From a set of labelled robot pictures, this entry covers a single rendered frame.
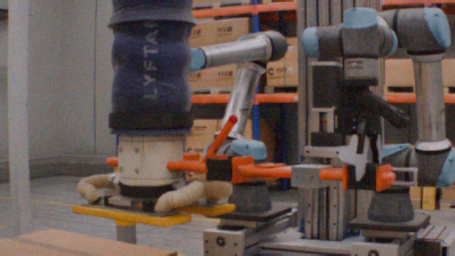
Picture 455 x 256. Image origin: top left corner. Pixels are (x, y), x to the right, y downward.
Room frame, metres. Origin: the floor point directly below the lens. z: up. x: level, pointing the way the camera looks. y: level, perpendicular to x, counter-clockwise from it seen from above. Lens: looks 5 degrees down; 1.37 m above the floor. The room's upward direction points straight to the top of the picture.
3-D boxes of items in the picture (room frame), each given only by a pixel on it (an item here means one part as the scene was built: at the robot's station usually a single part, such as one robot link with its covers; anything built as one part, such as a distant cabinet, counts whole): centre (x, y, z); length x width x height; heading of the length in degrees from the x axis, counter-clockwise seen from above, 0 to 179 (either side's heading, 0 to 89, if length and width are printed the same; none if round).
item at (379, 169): (1.26, -0.23, 1.23); 0.08 x 0.07 x 0.05; 59
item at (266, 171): (1.57, 0.05, 1.23); 0.93 x 0.30 x 0.04; 59
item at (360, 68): (1.27, -0.22, 1.46); 0.08 x 0.08 x 0.05
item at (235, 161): (1.44, 0.07, 1.24); 0.10 x 0.08 x 0.06; 149
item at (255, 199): (2.06, 0.03, 1.09); 0.15 x 0.15 x 0.10
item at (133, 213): (1.49, 0.33, 1.13); 0.34 x 0.10 x 0.05; 59
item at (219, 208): (1.66, 0.23, 1.13); 0.34 x 0.10 x 0.05; 59
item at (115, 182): (1.57, 0.28, 1.17); 0.34 x 0.25 x 0.06; 59
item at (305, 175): (1.33, -0.11, 1.23); 0.07 x 0.07 x 0.04; 59
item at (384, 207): (1.84, -0.41, 1.09); 0.15 x 0.15 x 0.10
